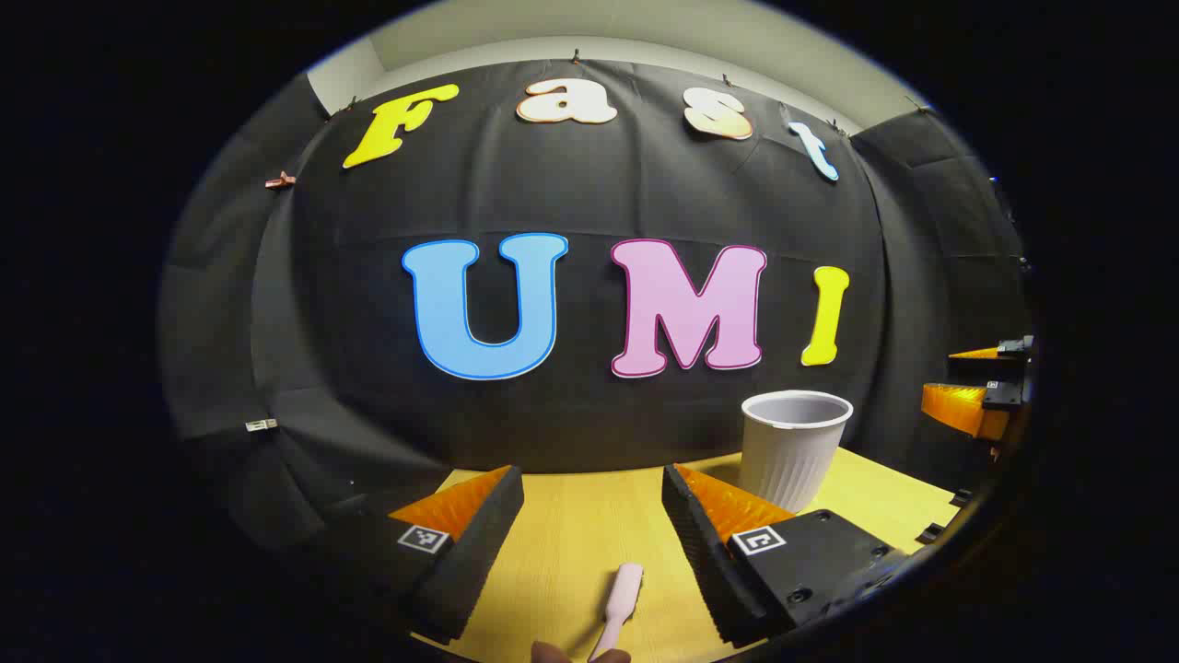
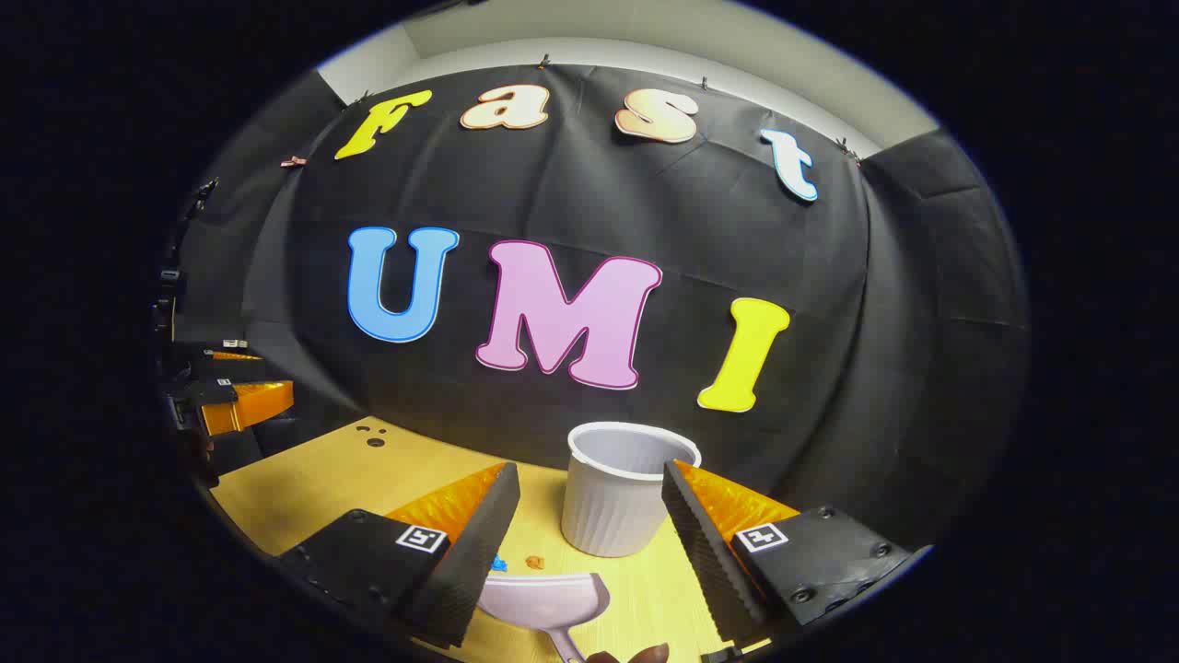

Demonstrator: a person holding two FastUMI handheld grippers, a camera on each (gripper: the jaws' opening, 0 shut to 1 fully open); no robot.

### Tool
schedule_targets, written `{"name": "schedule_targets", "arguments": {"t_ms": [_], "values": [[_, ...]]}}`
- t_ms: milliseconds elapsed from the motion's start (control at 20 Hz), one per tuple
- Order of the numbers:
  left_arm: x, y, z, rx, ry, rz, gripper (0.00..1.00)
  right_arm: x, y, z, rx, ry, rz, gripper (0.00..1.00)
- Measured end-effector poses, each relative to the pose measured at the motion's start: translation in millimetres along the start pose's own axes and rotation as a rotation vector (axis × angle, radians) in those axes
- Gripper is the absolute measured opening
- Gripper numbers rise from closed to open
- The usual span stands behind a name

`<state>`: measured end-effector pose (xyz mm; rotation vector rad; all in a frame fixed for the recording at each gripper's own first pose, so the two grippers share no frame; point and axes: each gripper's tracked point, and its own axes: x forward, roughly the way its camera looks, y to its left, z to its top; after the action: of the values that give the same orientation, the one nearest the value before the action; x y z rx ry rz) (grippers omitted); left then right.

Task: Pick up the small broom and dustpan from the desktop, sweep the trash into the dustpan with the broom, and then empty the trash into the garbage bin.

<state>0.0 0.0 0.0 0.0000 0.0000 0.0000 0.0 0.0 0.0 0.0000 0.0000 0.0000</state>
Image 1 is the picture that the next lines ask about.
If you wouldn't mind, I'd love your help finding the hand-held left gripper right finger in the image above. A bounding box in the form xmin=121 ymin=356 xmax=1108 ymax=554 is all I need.
xmin=661 ymin=463 xmax=922 ymax=647

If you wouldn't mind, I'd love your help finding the small pink broom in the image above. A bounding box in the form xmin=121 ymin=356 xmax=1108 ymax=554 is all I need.
xmin=589 ymin=563 xmax=646 ymax=662

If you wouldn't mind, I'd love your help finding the white ribbed garbage bin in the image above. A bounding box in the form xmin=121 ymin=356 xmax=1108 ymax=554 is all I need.
xmin=740 ymin=390 xmax=855 ymax=515

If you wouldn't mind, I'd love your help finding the wooden desktop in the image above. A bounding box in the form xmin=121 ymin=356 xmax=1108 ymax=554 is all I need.
xmin=410 ymin=447 xmax=959 ymax=663

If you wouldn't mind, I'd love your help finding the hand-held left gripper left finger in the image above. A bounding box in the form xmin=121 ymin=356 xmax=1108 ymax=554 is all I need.
xmin=313 ymin=465 xmax=526 ymax=646

